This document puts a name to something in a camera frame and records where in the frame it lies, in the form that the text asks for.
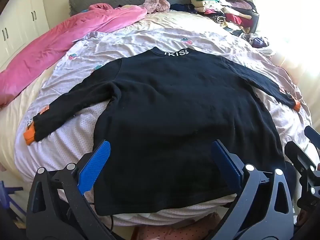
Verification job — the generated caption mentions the pink dotted cloth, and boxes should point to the pink dotted cloth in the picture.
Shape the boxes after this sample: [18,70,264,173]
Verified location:
[131,212,222,240]

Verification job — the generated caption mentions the white wardrobe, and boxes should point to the white wardrobe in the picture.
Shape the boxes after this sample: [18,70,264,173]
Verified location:
[0,0,50,68]

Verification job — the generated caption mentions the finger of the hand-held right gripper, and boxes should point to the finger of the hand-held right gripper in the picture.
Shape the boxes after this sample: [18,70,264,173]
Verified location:
[304,125,320,153]
[284,141,317,180]

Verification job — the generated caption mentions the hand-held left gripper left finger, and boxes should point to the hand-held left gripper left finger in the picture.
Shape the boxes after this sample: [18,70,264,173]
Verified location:
[26,139,112,240]

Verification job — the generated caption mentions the dark navy clothes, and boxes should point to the dark navy clothes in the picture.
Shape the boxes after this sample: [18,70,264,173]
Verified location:
[170,3,200,15]

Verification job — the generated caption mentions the blue stool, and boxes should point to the blue stool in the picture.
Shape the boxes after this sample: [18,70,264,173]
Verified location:
[0,180,24,222]

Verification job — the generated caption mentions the black sweater with orange cuffs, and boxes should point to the black sweater with orange cuffs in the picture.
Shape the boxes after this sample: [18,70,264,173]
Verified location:
[24,47,300,217]

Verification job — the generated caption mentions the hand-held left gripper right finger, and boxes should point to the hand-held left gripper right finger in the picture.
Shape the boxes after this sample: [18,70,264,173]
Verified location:
[211,139,295,240]

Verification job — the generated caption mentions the pink blanket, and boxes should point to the pink blanket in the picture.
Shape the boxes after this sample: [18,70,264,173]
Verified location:
[0,3,148,108]

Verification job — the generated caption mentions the purple clothes heap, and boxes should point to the purple clothes heap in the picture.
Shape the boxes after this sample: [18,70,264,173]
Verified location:
[241,32,272,49]

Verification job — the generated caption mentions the pile of folded clothes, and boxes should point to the pile of folded clothes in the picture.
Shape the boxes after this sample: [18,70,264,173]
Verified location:
[190,0,258,34]

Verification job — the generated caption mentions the cream curtain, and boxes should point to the cream curtain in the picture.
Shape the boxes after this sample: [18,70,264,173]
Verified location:
[252,0,320,80]

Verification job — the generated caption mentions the lilac printed duvet cover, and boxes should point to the lilac printed duvet cover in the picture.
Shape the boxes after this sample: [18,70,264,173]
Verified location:
[14,27,313,228]

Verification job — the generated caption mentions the pink fluffy garment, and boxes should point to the pink fluffy garment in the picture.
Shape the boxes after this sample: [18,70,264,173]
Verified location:
[142,0,172,15]

